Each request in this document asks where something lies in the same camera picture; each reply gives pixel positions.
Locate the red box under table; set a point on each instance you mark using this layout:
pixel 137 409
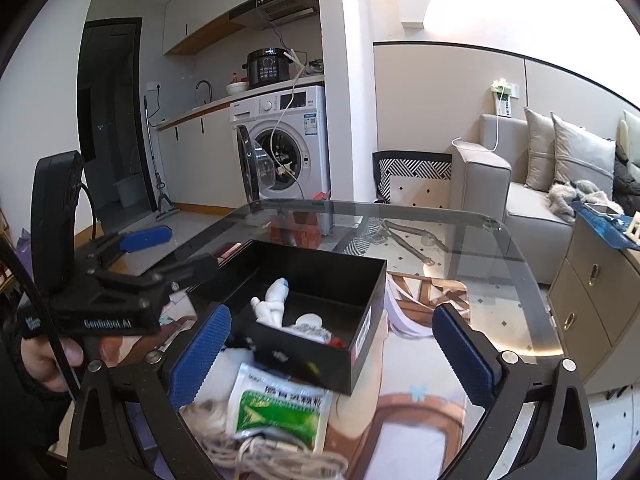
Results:
pixel 303 229

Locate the black kitchen faucet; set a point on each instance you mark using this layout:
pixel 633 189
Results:
pixel 203 93

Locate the white bowl on counter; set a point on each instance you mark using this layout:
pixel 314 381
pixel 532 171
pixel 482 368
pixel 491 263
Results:
pixel 237 87

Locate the white washing machine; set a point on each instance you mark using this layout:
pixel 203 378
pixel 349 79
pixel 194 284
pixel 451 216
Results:
pixel 283 144

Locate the beige grey sofa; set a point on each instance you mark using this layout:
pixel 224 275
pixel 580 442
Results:
pixel 518 169

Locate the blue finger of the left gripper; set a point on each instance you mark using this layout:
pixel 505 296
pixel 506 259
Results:
pixel 140 240

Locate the white plush toy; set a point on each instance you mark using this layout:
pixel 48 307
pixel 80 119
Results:
pixel 270 310

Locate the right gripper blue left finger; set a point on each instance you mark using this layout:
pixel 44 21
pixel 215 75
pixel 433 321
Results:
pixel 192 353

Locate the grey fluffy cloth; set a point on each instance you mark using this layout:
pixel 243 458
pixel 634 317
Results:
pixel 561 195

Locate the wall socket with charger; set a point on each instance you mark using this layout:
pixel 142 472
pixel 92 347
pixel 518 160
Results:
pixel 504 93

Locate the grey cushion right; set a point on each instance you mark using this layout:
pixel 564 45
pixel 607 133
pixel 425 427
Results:
pixel 581 155

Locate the green white medicine packet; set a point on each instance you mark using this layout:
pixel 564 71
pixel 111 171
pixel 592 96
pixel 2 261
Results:
pixel 261 402

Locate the grey side cabinet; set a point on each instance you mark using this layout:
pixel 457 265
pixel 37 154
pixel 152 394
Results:
pixel 594 300

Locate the black cardboard storage box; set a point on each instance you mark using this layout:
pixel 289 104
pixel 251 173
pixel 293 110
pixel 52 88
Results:
pixel 346 291

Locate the person left hand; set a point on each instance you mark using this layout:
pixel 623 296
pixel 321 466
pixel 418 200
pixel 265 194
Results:
pixel 40 363

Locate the black jacket on sofa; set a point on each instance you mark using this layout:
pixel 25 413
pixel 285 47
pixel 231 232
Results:
pixel 626 189

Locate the beige cushion left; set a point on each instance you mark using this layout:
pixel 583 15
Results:
pixel 541 151

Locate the anime printed desk mat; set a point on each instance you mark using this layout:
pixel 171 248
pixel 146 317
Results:
pixel 405 417

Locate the black white patterned chair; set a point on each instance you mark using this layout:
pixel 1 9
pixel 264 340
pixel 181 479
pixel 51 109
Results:
pixel 413 178

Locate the black pressure cooker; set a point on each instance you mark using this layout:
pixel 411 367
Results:
pixel 267 66

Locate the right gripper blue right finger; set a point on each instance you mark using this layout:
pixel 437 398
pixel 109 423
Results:
pixel 470 354

